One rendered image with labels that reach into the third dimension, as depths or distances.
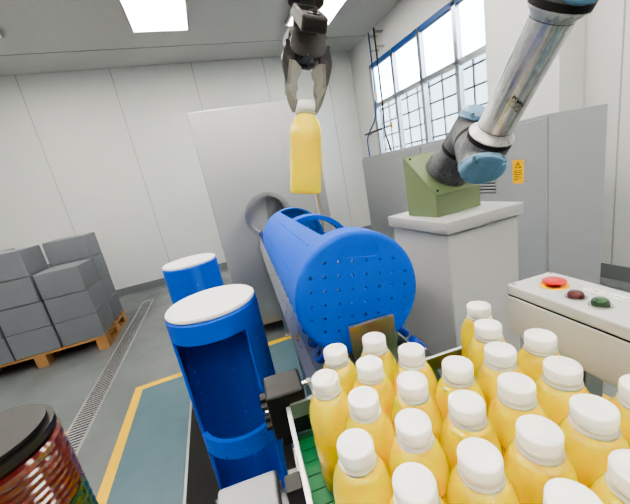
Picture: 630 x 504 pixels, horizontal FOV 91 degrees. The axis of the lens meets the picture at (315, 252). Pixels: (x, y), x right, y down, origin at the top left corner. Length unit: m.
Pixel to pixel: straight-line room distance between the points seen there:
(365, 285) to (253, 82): 5.51
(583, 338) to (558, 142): 1.80
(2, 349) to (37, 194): 2.55
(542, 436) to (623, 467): 0.05
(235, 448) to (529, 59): 1.27
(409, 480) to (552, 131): 2.10
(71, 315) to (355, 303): 3.59
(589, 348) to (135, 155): 5.66
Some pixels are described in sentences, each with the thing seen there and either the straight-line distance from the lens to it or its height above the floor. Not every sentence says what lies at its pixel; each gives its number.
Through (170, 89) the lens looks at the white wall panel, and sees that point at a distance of 5.90.
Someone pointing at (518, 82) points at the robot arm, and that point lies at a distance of 0.89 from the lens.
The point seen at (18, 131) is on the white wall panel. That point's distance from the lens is 6.21.
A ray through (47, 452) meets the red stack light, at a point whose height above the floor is 1.25.
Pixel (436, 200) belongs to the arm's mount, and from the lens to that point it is 1.10.
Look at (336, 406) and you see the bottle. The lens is 0.48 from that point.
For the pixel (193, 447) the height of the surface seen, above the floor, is 0.15.
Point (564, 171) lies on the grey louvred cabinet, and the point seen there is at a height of 1.11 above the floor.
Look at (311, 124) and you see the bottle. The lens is 0.66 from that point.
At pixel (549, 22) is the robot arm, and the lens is 0.86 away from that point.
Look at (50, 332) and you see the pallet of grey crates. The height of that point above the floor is 0.33.
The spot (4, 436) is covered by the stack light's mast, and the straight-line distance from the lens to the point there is 0.25.
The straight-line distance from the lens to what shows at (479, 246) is 1.14.
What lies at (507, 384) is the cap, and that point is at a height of 1.08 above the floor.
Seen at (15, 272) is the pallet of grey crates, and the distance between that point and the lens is 4.07.
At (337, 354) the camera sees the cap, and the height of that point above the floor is 1.08.
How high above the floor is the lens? 1.36
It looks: 14 degrees down
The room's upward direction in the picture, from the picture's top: 11 degrees counter-clockwise
